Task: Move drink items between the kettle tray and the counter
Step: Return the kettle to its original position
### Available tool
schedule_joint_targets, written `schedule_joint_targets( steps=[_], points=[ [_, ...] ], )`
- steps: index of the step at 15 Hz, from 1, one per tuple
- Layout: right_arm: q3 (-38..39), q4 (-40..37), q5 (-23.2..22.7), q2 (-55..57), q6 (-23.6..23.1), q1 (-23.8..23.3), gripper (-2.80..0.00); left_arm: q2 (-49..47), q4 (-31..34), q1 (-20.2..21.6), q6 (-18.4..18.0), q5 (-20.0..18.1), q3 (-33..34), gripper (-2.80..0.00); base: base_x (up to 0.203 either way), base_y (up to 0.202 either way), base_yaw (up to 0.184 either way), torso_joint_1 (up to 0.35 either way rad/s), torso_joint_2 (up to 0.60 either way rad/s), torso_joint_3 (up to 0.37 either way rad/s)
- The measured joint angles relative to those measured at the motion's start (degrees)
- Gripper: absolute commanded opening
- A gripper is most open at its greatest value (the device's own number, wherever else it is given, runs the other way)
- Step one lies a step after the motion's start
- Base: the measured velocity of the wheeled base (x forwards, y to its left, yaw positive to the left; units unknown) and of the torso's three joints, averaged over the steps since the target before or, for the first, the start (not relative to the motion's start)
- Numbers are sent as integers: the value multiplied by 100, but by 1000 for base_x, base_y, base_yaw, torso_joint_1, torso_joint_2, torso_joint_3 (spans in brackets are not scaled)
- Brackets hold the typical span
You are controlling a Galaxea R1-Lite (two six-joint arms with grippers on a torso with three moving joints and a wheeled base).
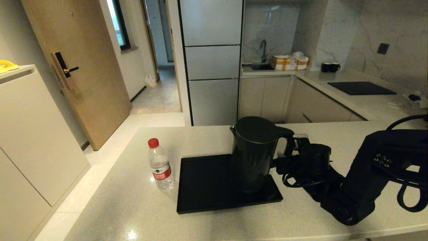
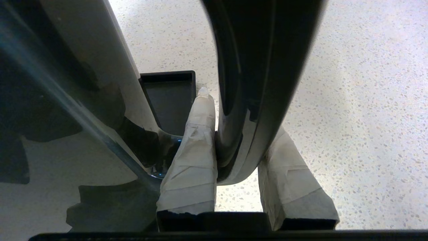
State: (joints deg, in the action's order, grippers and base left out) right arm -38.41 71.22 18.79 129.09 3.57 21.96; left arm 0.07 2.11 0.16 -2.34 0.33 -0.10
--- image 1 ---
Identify black electric kettle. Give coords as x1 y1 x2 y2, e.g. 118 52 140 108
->
229 116 295 192

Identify clear red-label water bottle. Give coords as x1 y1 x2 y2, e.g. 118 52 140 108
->
148 138 175 190

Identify beige kitchen base cabinets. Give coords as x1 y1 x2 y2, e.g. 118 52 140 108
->
237 75 367 124

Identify black induction cooktop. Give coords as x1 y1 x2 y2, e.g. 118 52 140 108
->
327 81 398 95

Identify yellow checked basket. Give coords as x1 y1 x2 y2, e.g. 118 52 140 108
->
271 55 309 71

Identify black rectangular tray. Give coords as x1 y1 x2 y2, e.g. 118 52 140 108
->
177 154 284 214

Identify black and white clutter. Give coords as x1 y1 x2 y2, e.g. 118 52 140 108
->
404 90 428 108

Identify silver refrigerator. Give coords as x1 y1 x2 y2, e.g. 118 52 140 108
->
177 0 244 126

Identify dark framed window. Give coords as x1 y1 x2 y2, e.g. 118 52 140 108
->
107 0 131 51

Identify light wooden door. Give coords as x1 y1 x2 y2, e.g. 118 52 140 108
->
21 0 132 151

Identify white tall cabinet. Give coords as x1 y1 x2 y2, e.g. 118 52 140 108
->
0 65 91 241

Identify yellow object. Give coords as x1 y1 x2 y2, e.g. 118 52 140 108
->
0 60 19 74

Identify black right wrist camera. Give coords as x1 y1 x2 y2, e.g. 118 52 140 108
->
287 134 310 155

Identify black camera cable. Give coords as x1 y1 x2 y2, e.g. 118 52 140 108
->
386 114 428 213

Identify black door lock handle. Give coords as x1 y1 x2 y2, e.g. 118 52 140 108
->
51 52 80 90

